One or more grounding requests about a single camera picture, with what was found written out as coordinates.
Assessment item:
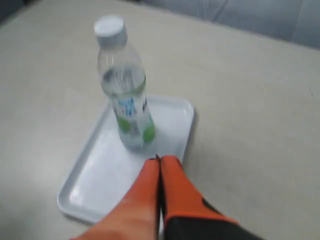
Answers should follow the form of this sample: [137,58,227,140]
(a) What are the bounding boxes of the white backdrop cloth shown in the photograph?
[0,0,320,50]

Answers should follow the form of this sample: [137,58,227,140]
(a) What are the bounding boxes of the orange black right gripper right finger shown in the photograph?
[160,155,259,240]

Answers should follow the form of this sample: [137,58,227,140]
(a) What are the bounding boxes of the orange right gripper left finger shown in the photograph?
[76,158,160,240]

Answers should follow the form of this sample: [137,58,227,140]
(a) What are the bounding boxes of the clear labelled water bottle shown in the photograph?
[94,14,156,150]

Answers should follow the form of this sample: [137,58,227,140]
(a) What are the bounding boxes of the white plastic tray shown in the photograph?
[56,95,195,224]

